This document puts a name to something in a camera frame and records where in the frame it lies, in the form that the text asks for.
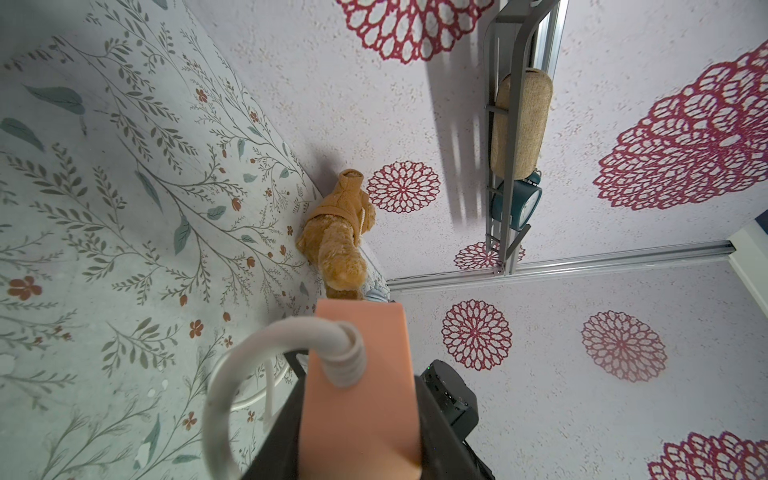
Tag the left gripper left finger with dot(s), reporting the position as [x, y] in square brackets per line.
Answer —
[278, 456]

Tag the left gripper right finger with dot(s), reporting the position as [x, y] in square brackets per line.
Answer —
[443, 455]

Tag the pink power strip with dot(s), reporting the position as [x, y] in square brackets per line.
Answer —
[370, 429]

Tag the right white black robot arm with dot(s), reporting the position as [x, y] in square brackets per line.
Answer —
[456, 401]

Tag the brown teddy bear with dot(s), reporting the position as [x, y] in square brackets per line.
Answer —
[331, 237]

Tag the teal alarm clock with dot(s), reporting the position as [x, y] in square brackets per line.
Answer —
[526, 195]

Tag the beige pouch on shelf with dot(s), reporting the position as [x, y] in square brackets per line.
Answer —
[533, 115]

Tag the blue power strip with cord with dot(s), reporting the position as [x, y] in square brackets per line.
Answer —
[377, 292]

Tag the grey wall shelf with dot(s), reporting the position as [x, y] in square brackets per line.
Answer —
[522, 35]

